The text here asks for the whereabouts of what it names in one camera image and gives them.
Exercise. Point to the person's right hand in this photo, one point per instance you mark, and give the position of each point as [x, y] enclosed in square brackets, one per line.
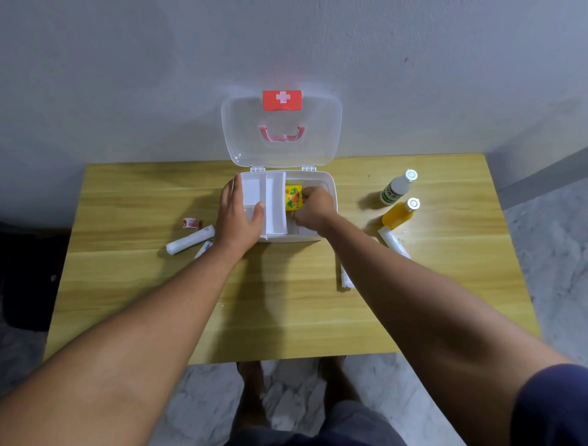
[317, 211]

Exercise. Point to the person's left hand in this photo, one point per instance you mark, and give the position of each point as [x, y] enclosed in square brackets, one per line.
[236, 225]

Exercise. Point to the small yellow medicine box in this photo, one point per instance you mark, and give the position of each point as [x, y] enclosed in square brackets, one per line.
[292, 197]

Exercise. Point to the small white tube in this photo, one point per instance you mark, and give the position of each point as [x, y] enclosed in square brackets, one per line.
[203, 249]

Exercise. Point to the red and white tape roll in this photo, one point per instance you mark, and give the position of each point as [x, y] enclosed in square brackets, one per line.
[190, 223]

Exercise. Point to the large white bandage roll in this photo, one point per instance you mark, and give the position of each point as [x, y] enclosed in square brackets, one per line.
[188, 241]

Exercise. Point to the white first aid box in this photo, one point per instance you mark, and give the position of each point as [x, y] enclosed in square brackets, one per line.
[280, 151]

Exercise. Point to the white speckled bandage roll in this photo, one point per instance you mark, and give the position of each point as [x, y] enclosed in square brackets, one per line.
[345, 278]
[390, 239]

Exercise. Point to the clear bottle with white cap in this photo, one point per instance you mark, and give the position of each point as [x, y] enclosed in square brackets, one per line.
[395, 187]

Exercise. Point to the yellow liquid bottle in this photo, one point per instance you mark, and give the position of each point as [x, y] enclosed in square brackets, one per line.
[398, 214]

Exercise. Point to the person's left forearm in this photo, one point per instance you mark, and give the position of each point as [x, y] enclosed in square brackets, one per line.
[138, 340]

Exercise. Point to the person's right forearm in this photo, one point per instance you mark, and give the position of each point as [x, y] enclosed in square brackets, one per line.
[413, 298]

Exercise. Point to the person's left foot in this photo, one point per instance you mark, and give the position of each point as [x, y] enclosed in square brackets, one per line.
[251, 390]

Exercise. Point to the person's foot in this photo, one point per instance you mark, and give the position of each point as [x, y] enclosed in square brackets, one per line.
[337, 381]
[251, 390]

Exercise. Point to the person's right foot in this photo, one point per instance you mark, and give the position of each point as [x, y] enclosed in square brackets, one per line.
[337, 381]

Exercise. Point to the grey shorts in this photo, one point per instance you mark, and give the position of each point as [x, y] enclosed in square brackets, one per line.
[353, 413]

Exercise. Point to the black chair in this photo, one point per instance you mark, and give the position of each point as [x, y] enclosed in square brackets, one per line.
[32, 285]

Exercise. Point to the dark blue shirt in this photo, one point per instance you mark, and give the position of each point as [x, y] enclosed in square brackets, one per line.
[551, 409]

